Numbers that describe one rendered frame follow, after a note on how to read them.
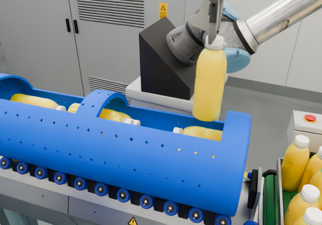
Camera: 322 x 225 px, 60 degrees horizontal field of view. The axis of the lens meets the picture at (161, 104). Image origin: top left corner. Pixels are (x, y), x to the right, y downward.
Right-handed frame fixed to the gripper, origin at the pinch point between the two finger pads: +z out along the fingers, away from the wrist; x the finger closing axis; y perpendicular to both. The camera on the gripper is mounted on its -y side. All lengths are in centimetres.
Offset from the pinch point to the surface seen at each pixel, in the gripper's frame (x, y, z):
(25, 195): 13, 58, 59
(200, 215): 9.9, -2.2, 47.8
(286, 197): -11, -27, 55
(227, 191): 13.2, -8.2, 32.6
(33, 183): 11, 54, 53
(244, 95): -250, -11, 144
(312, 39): -259, -69, 71
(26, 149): 14, 50, 35
